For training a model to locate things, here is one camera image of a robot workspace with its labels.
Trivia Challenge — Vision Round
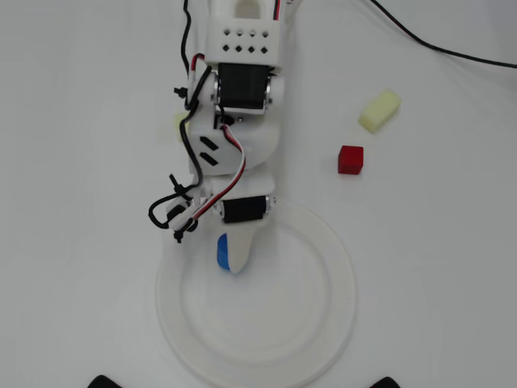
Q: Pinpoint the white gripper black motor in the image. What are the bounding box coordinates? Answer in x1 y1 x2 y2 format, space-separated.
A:
200 172 279 276

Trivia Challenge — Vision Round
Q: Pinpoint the blue cylinder block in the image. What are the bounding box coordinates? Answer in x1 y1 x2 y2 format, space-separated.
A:
216 233 237 276

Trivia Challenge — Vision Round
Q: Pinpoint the white round dish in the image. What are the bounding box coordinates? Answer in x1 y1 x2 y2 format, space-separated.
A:
154 193 359 388

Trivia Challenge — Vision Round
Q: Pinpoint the red cube block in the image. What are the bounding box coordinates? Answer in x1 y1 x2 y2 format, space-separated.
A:
337 145 364 175

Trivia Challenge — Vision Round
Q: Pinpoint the pale yellow foam block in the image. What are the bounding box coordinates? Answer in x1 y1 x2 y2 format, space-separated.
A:
173 113 190 141
357 87 403 134

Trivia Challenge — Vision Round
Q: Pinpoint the black stand foot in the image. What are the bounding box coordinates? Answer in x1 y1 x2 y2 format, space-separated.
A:
370 376 407 388
86 374 123 388

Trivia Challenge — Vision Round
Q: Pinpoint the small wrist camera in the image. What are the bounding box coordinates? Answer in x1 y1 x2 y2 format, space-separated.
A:
164 193 200 240

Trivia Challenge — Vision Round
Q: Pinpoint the red white servo wire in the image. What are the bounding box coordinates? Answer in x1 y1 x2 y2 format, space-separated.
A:
188 52 248 222

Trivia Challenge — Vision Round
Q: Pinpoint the black camera cable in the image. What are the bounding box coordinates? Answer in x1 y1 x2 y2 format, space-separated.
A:
147 0 214 244

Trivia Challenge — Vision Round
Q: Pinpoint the long black cable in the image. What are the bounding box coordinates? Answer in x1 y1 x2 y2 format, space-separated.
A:
370 0 517 69

